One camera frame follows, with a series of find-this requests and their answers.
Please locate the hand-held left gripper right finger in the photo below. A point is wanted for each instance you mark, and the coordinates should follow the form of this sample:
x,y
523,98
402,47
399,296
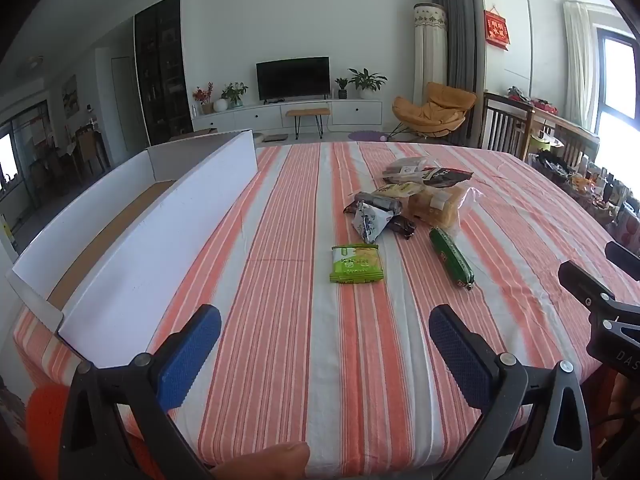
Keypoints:
x,y
460,360

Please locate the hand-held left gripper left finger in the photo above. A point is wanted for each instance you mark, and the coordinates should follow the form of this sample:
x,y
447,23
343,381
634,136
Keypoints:
x,y
190,355

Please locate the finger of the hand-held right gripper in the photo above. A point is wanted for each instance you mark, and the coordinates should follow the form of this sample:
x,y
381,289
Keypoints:
x,y
624,260
582,282

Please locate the person's left hand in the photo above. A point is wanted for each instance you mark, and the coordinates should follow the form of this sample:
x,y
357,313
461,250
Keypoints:
x,y
265,462

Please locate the cluttered side table items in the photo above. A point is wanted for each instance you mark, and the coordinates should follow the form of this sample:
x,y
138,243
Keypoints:
x,y
595,190

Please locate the white cardboard box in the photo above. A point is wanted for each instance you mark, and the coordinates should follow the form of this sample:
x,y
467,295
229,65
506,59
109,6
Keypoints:
x,y
150,260

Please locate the green sausage stick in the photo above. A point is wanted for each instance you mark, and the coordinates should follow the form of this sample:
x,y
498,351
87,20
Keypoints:
x,y
450,255

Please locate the orange striped tablecloth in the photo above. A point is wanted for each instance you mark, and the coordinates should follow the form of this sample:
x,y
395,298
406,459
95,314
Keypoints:
x,y
300,360

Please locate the wooden slatted chair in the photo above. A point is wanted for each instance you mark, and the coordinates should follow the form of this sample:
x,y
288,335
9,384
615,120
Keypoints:
x,y
570,142
502,127

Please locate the green square snack packet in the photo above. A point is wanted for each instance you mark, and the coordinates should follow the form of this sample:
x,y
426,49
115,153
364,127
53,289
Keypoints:
x,y
356,263

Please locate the small dark brown snack packet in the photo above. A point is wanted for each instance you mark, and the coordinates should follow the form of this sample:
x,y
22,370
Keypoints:
x,y
404,227

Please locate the clear bag of bread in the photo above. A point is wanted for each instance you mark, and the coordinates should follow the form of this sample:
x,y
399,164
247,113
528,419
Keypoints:
x,y
435,207

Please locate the white triangular snack packet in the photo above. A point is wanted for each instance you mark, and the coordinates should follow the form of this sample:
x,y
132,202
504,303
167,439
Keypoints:
x,y
371,221

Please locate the dark framed window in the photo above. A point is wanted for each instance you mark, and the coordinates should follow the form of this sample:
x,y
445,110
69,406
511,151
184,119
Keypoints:
x,y
620,90

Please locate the black snack packet white label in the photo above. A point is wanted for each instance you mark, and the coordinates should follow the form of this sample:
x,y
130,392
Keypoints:
x,y
445,176

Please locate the yellow snack packet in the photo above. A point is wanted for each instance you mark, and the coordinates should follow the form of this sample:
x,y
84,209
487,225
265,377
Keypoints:
x,y
400,190

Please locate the clear snack packet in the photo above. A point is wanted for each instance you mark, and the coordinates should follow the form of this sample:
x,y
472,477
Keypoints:
x,y
405,170

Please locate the white curtain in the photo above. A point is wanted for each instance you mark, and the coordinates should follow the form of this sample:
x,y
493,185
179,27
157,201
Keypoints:
x,y
580,60

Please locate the brown dining chair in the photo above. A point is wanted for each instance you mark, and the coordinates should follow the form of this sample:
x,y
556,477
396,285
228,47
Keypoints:
x,y
92,147

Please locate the orange lounge chair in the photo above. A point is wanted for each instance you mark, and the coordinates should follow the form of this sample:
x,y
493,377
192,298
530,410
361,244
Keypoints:
x,y
430,110

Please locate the flat black floor scale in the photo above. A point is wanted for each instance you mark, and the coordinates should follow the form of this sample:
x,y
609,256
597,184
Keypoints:
x,y
275,137

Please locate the purple round rug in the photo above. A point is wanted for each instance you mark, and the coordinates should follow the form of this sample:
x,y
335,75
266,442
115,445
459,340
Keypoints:
x,y
367,136

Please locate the round white vase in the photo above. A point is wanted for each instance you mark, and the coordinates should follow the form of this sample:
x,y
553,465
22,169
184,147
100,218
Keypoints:
x,y
220,105

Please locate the glass balcony door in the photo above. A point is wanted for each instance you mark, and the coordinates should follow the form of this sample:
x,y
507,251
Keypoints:
x,y
25,155

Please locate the red flower plant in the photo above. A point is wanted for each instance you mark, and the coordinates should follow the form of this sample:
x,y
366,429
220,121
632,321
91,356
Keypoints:
x,y
204,96

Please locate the green potted plant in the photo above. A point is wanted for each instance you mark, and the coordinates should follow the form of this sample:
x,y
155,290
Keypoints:
x,y
234,92

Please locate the covered standing air conditioner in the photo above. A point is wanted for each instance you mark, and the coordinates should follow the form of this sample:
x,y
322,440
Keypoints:
x,y
429,60

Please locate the small wooden bench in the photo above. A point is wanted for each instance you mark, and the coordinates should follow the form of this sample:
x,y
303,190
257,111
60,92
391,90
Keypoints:
x,y
307,111

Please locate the white television cabinet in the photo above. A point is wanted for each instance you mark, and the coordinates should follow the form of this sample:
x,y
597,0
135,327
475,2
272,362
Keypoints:
x,y
350,112

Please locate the grey curtain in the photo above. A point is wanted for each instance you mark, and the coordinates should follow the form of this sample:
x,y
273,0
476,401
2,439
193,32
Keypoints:
x,y
460,35

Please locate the black glass cabinet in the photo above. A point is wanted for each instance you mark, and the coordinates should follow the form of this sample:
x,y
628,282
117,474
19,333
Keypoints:
x,y
162,70

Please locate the large plant in white pot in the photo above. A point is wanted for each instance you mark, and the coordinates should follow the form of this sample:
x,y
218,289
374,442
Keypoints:
x,y
367,82

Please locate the black television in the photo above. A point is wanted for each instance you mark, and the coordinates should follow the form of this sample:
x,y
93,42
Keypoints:
x,y
293,78

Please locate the small dark potted plant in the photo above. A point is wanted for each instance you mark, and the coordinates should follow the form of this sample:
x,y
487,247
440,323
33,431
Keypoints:
x,y
342,87

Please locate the red wall hanging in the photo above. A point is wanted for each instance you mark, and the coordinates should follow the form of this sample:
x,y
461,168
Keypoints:
x,y
496,30

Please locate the framed wall painting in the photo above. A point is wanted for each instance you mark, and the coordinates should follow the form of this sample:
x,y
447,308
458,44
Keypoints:
x,y
70,97

